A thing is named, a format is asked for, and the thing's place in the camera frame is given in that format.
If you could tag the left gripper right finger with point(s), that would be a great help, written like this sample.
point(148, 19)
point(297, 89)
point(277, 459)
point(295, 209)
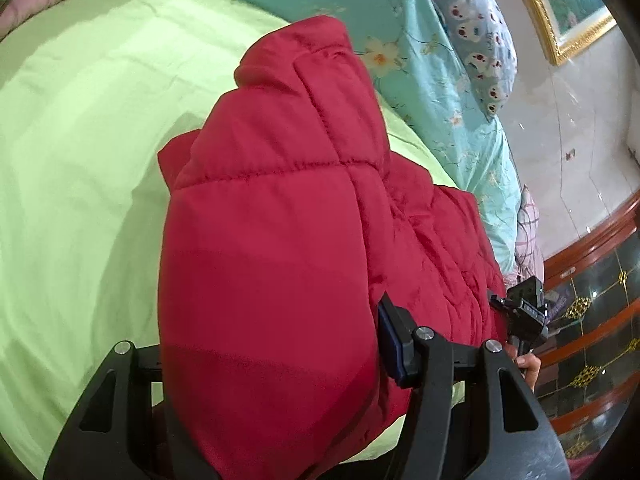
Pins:
point(471, 414)

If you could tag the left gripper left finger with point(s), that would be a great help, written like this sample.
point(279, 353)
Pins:
point(115, 432)

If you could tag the red puffer jacket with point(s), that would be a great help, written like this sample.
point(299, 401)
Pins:
point(289, 219)

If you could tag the person's right hand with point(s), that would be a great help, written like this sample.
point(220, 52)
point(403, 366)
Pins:
point(527, 363)

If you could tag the pink plaid pillow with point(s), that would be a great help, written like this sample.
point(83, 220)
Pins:
point(528, 257)

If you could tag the dark wooden cabinet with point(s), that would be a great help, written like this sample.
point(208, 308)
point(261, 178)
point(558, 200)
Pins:
point(590, 363)

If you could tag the teal floral quilt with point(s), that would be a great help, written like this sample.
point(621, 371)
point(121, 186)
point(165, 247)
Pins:
point(419, 75)

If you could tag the patterned white pillow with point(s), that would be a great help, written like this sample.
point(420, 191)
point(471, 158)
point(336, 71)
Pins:
point(478, 32)

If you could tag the gold framed landscape painting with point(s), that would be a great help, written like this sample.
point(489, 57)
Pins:
point(565, 28)

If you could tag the light green bed sheet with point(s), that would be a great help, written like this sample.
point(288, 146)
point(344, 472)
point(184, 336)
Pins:
point(91, 90)

